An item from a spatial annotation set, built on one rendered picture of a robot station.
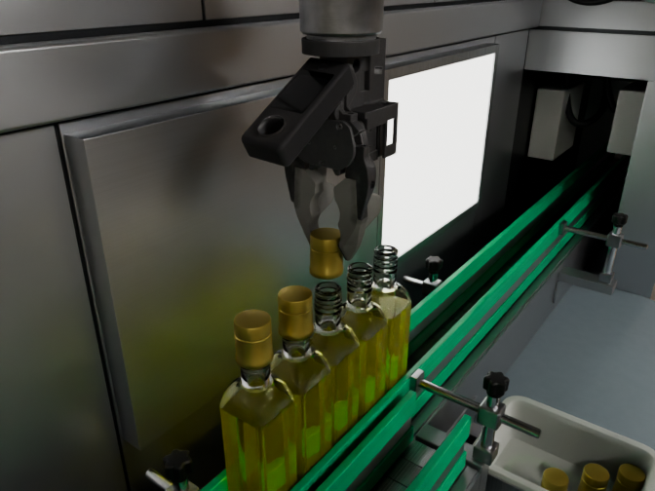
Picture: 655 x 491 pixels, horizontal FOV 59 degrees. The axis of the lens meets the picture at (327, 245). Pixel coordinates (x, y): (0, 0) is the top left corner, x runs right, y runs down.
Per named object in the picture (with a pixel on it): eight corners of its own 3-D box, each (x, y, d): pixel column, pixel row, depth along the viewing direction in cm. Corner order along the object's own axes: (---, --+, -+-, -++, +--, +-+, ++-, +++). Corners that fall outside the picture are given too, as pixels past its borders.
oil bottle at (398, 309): (370, 398, 85) (376, 269, 75) (404, 414, 82) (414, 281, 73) (350, 421, 80) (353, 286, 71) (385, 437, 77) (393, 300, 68)
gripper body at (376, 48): (398, 160, 59) (404, 35, 54) (352, 182, 53) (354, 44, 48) (337, 148, 63) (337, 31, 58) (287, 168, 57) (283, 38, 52)
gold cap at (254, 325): (232, 369, 52) (229, 328, 51) (238, 347, 56) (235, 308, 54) (272, 369, 52) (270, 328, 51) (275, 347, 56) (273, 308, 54)
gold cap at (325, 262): (323, 261, 63) (323, 223, 61) (350, 270, 61) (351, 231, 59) (302, 273, 60) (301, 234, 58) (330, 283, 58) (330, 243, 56)
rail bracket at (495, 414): (415, 414, 81) (421, 340, 76) (535, 471, 72) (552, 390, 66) (404, 427, 79) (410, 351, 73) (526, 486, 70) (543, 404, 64)
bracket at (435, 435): (424, 458, 83) (427, 420, 80) (486, 489, 78) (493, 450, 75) (411, 473, 80) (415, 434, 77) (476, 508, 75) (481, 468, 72)
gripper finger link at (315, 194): (342, 235, 65) (354, 159, 60) (310, 254, 61) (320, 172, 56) (320, 225, 66) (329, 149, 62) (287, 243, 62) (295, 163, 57)
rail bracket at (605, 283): (551, 291, 132) (568, 199, 123) (631, 315, 123) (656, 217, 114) (544, 300, 129) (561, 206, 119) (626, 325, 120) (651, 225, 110)
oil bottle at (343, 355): (323, 446, 76) (322, 306, 67) (359, 466, 73) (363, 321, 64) (296, 473, 72) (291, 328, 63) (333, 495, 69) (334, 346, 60)
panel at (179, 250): (467, 203, 129) (485, 42, 115) (480, 206, 127) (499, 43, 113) (123, 438, 64) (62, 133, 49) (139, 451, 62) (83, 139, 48)
